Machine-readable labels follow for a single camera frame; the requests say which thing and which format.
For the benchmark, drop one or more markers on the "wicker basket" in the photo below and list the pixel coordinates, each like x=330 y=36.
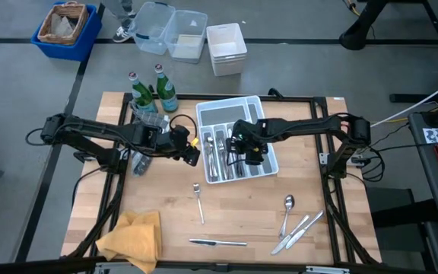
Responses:
x=61 y=42

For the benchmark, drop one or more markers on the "silver metal bracket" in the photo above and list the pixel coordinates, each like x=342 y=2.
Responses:
x=327 y=270
x=104 y=268

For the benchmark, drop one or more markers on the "grey checked dish towel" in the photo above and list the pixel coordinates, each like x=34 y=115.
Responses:
x=150 y=118

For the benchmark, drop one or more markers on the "yellow cloth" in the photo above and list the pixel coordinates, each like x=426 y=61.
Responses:
x=135 y=239

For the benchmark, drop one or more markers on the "white plastic cutlery tray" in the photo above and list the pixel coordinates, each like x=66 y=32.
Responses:
x=219 y=114

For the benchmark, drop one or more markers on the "grey power adapter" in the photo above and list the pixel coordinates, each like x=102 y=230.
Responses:
x=357 y=161

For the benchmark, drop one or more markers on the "silver spoon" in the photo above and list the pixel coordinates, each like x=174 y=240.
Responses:
x=289 y=201
x=212 y=167
x=207 y=146
x=210 y=142

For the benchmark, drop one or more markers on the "clear plastic bin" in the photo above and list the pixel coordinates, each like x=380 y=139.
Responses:
x=186 y=42

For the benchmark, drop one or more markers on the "white stacked storage bins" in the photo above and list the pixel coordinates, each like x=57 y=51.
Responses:
x=226 y=64

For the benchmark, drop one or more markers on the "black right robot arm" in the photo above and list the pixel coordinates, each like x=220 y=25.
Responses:
x=310 y=125

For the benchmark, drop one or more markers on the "person's shoe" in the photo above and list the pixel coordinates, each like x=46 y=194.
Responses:
x=122 y=34

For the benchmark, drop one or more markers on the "small silver fork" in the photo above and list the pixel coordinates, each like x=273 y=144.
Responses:
x=196 y=187

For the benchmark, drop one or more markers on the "blue plastic bin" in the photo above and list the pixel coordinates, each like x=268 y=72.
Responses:
x=70 y=51

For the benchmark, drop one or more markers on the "person's leg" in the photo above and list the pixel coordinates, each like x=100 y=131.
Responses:
x=118 y=5

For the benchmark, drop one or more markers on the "black metal rig frame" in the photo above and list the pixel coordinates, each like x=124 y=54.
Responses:
x=413 y=98

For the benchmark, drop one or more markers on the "black pedestal stand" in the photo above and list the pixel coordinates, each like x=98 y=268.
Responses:
x=356 y=36

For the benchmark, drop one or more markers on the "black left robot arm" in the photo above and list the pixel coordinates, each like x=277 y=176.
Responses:
x=101 y=127

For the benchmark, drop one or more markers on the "dark grey equipment cart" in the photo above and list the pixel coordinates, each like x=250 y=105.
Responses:
x=432 y=182

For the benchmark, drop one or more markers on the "crumpled clear plastic wrap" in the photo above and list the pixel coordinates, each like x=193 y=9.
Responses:
x=61 y=26

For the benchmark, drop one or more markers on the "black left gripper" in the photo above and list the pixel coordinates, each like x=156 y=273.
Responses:
x=171 y=139

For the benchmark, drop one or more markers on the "green glass bottle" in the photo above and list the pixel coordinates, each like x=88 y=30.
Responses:
x=167 y=91
x=143 y=97

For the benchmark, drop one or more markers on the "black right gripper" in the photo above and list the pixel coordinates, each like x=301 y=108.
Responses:
x=249 y=135

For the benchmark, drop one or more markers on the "black metal table frame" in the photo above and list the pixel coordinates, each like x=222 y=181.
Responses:
x=299 y=99

